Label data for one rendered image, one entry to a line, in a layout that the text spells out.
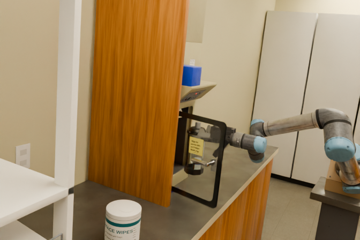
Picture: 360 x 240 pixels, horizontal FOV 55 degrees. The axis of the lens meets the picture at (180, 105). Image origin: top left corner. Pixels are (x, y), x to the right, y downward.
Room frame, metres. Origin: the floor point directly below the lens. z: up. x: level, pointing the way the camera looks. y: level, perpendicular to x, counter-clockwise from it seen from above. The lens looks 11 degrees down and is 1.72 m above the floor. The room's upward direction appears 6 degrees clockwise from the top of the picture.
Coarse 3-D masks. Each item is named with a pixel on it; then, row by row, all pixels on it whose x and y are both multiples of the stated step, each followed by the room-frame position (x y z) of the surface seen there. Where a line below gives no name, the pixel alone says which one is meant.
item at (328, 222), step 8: (320, 208) 1.87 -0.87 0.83; (328, 208) 1.84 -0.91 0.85; (336, 208) 1.82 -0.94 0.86; (320, 216) 1.86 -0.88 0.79; (328, 216) 1.84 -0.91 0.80; (336, 216) 1.82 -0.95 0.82; (344, 216) 1.80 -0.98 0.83; (352, 216) 1.78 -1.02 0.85; (320, 224) 1.86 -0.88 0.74; (328, 224) 1.83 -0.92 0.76; (336, 224) 1.81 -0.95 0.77; (344, 224) 1.79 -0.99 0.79; (352, 224) 1.77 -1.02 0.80; (320, 232) 1.85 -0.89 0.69; (328, 232) 1.83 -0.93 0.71; (336, 232) 1.81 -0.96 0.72; (344, 232) 1.79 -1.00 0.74; (352, 232) 1.77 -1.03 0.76
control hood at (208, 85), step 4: (200, 80) 1.87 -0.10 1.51; (200, 84) 1.70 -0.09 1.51; (204, 84) 1.71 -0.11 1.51; (208, 84) 1.74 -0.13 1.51; (212, 84) 1.77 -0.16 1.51; (216, 84) 1.83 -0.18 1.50; (184, 88) 1.57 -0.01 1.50; (188, 88) 1.56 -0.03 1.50; (192, 88) 1.57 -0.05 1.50; (196, 88) 1.61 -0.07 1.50; (200, 88) 1.66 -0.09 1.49; (204, 88) 1.72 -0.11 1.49; (208, 88) 1.78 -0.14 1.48; (212, 88) 1.85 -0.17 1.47; (184, 92) 1.57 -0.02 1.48; (188, 92) 1.57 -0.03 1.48; (204, 92) 1.80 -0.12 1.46; (184, 96) 1.60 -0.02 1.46; (200, 96) 1.84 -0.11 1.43; (180, 100) 1.61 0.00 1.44
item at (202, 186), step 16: (192, 128) 1.52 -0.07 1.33; (208, 128) 1.47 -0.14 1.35; (224, 128) 1.42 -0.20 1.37; (176, 144) 1.57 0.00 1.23; (208, 144) 1.46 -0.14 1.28; (176, 160) 1.56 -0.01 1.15; (208, 160) 1.46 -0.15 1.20; (176, 176) 1.56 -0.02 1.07; (192, 176) 1.50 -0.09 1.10; (208, 176) 1.45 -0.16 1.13; (176, 192) 1.55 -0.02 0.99; (192, 192) 1.50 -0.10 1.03; (208, 192) 1.45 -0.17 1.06
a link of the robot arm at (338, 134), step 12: (336, 120) 1.47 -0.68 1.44; (324, 132) 1.49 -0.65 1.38; (336, 132) 1.43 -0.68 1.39; (348, 132) 1.43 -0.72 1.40; (336, 144) 1.39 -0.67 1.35; (348, 144) 1.39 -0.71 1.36; (336, 156) 1.42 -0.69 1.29; (348, 156) 1.40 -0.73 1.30; (348, 168) 1.53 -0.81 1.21; (348, 180) 1.62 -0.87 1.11; (348, 192) 1.67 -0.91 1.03
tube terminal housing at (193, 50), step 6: (186, 42) 1.73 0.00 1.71; (192, 42) 1.79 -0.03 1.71; (186, 48) 1.73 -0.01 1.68; (192, 48) 1.79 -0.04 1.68; (198, 48) 1.85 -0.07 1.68; (186, 54) 1.74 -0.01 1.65; (192, 54) 1.80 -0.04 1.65; (198, 54) 1.86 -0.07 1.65; (186, 60) 1.74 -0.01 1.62; (198, 60) 1.87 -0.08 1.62; (186, 102) 1.79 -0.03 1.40; (192, 102) 1.85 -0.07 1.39; (180, 108) 1.73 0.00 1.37; (192, 108) 1.90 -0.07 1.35
